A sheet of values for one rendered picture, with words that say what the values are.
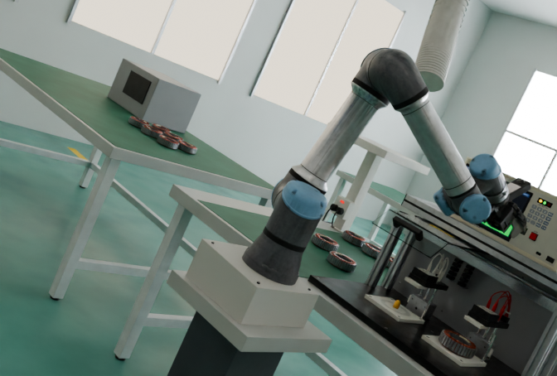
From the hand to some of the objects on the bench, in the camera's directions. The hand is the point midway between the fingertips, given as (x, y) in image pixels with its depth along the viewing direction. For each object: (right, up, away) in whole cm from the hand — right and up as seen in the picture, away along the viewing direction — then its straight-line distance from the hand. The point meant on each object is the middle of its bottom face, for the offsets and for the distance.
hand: (514, 224), depth 211 cm
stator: (-48, -20, +52) cm, 74 cm away
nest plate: (-34, -29, +15) cm, 47 cm away
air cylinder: (-24, -32, +25) cm, 48 cm away
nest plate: (-19, -38, -2) cm, 42 cm away
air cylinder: (-9, -41, +9) cm, 43 cm away
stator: (-18, -37, -2) cm, 41 cm away
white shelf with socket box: (-44, -14, +111) cm, 120 cm away
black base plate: (-26, -36, +8) cm, 45 cm away
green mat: (-52, -16, +68) cm, 87 cm away
